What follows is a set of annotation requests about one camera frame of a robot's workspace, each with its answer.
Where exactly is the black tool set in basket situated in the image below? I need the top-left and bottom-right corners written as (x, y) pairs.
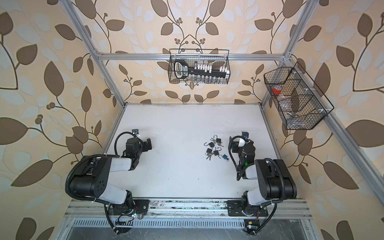
top-left (172, 60), bottom-right (231, 82)

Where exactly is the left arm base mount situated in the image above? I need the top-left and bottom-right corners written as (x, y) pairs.
top-left (104, 200), bottom-right (150, 235)

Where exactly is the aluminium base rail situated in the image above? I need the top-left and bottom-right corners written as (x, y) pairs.
top-left (59, 197), bottom-right (313, 229)

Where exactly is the red object in basket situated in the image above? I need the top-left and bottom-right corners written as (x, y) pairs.
top-left (272, 85), bottom-right (283, 96)

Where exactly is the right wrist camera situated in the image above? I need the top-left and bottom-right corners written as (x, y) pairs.
top-left (242, 132), bottom-right (249, 140)

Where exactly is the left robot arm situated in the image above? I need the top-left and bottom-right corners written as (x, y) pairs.
top-left (65, 129), bottom-right (153, 216)

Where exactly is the side wire basket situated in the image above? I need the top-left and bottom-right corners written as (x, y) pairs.
top-left (264, 62), bottom-right (334, 130)

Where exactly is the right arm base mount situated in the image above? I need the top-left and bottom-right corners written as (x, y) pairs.
top-left (226, 200), bottom-right (269, 236)

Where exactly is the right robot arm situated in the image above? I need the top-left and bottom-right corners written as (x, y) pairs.
top-left (226, 132), bottom-right (298, 217)

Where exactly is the back wire basket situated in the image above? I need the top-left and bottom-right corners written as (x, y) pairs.
top-left (167, 48), bottom-right (231, 85)

